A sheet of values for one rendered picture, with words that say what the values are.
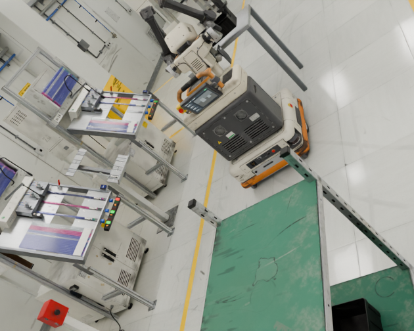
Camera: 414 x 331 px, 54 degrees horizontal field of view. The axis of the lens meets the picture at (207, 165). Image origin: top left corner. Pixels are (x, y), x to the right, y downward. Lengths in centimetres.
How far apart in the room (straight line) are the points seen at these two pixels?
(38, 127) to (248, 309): 361
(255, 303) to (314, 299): 20
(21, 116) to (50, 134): 33
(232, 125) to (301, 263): 191
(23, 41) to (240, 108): 419
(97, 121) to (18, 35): 246
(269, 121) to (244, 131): 20
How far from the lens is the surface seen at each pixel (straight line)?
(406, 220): 235
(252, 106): 289
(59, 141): 455
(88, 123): 440
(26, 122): 456
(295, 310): 114
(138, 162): 445
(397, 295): 175
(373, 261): 232
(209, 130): 302
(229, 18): 342
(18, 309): 514
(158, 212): 404
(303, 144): 303
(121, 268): 383
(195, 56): 311
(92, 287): 363
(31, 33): 642
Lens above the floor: 177
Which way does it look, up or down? 25 degrees down
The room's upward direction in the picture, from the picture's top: 51 degrees counter-clockwise
